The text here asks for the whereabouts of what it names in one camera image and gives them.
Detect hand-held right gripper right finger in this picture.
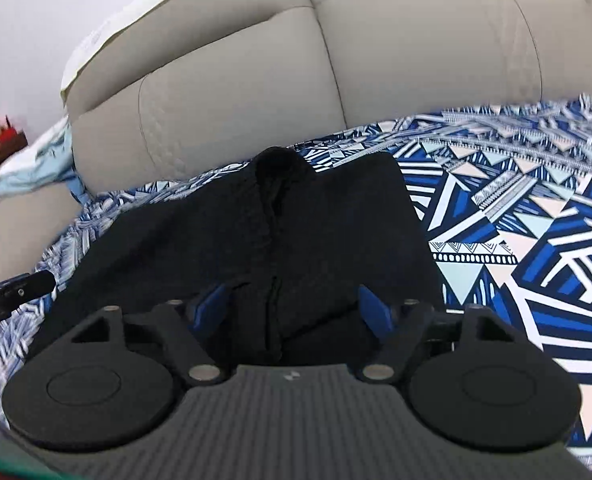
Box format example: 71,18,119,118
354,285,520,387

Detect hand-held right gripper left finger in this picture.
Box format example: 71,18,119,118
70,282,229,388

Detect white sofa cover cloth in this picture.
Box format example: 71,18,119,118
60,0,177,95

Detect beige leather sofa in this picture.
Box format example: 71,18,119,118
0,0,592,292

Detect black pants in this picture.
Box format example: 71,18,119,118
26,146,447,367

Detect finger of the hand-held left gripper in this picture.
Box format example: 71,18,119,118
0,272,58,312

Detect blue white geometric blanket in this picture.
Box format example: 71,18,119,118
0,92,592,472

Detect light blue cloth pile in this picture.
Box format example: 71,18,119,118
0,117,88,207

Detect red box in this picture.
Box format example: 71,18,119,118
0,127,28,155

